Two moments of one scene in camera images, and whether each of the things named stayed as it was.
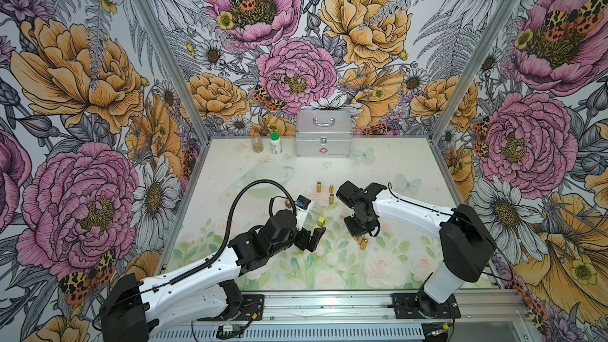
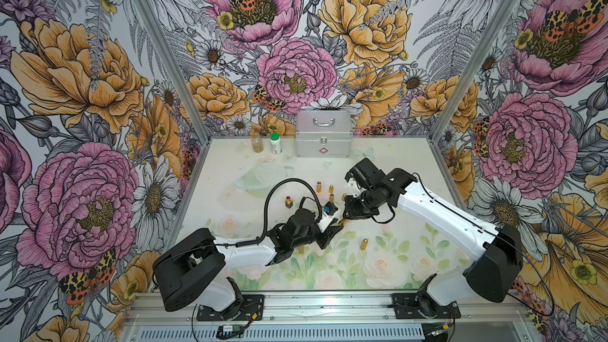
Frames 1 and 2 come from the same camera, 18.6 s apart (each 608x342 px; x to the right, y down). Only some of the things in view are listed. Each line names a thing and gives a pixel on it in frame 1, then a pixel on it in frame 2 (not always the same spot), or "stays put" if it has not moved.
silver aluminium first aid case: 323,134 stays put
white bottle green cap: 275,143 stays put
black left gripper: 303,236 → 327,235
